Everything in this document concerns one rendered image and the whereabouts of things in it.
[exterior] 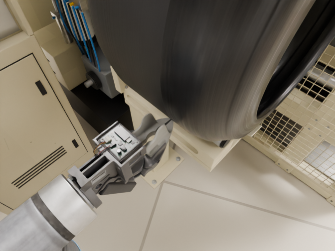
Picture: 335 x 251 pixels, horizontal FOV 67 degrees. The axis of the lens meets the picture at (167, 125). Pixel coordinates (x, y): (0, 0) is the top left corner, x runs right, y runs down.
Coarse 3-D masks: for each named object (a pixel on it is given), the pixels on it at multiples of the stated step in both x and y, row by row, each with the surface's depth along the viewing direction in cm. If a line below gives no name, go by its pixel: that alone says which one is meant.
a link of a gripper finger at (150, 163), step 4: (164, 144) 47; (160, 148) 47; (164, 148) 48; (156, 152) 46; (160, 152) 47; (144, 156) 46; (148, 156) 46; (152, 156) 46; (156, 156) 46; (160, 156) 46; (144, 160) 45; (148, 160) 45; (152, 160) 45; (156, 160) 45; (160, 160) 47; (144, 164) 45; (148, 164) 45; (152, 164) 45; (156, 164) 46; (144, 168) 45; (148, 168) 45; (152, 168) 46; (140, 172) 45; (144, 172) 45; (144, 176) 45
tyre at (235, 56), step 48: (96, 0) 35; (144, 0) 29; (192, 0) 25; (240, 0) 23; (288, 0) 23; (144, 48) 33; (192, 48) 28; (240, 48) 26; (288, 48) 71; (144, 96) 46; (192, 96) 32; (240, 96) 31
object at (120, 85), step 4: (112, 68) 70; (112, 72) 72; (116, 76) 72; (116, 80) 73; (120, 80) 73; (116, 84) 75; (120, 84) 74; (124, 84) 76; (116, 88) 77; (120, 88) 75; (124, 88) 77; (120, 92) 77
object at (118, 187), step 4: (108, 184) 42; (112, 184) 43; (116, 184) 45; (120, 184) 46; (124, 184) 47; (128, 184) 49; (132, 184) 50; (104, 188) 42; (108, 188) 43; (112, 188) 44; (116, 188) 45; (120, 188) 47; (124, 188) 48; (128, 188) 50; (132, 188) 52; (100, 192) 42; (104, 192) 42; (108, 192) 44; (112, 192) 45; (116, 192) 46; (120, 192) 48; (124, 192) 50
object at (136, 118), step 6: (132, 114) 116; (138, 114) 110; (132, 120) 121; (138, 120) 115; (138, 126) 121; (150, 138) 120; (144, 144) 132; (162, 156) 146; (162, 162) 152; (156, 168) 150
